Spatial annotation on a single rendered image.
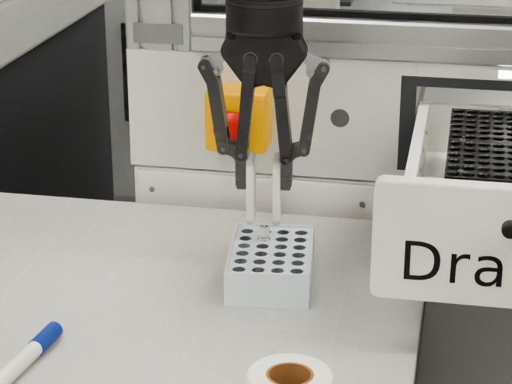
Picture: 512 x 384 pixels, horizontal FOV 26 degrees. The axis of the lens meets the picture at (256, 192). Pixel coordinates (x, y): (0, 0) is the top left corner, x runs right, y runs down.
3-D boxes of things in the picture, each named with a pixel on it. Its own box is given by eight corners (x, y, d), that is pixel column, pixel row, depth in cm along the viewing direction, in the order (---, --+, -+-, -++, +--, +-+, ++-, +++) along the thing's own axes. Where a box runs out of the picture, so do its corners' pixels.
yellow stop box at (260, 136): (264, 157, 126) (264, 96, 124) (203, 153, 128) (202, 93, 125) (272, 143, 131) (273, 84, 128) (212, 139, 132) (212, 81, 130)
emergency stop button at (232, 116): (246, 149, 124) (246, 115, 123) (212, 147, 125) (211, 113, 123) (251, 141, 127) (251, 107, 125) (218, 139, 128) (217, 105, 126)
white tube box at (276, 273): (309, 310, 108) (309, 274, 107) (223, 306, 109) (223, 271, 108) (313, 257, 120) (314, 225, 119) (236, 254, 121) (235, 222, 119)
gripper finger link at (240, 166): (247, 142, 111) (217, 142, 112) (247, 190, 113) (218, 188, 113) (248, 138, 113) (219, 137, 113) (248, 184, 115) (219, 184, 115)
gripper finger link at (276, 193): (274, 152, 114) (281, 152, 114) (273, 214, 116) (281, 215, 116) (272, 161, 111) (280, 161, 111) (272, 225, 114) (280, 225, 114)
